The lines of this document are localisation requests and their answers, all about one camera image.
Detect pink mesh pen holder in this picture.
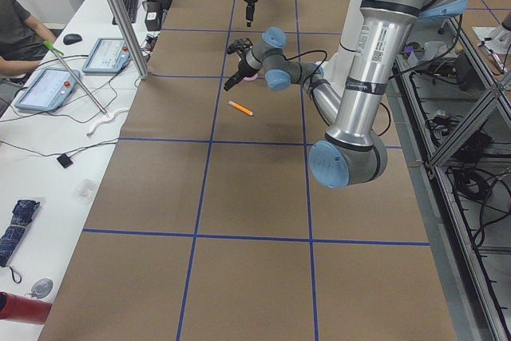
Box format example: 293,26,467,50
238,61,259,81

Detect orange highlighter pen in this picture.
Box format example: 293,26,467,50
228,100,254,117

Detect black box with label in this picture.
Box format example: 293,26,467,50
145,2,163,32

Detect black keyboard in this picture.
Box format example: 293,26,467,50
122,0,140,23

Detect far teach pendant tablet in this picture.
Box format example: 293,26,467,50
81,38,131,75

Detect teach pendant tablet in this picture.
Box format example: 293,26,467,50
81,38,131,75
14,68,81,112

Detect black computer mouse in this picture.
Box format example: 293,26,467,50
62,34,83,46

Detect near teach pendant tablet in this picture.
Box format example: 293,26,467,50
14,68,81,112

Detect seated person grey shirt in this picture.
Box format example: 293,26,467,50
1,0,57,78

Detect folded blue umbrella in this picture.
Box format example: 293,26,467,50
1,200,40,268

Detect red bottle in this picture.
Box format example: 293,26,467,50
0,291,52,325

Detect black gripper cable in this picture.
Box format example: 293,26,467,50
285,50,331,97

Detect aluminium frame post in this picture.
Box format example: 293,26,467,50
107,0,149,80

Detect metal rod green handle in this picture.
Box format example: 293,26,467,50
43,40,109,117

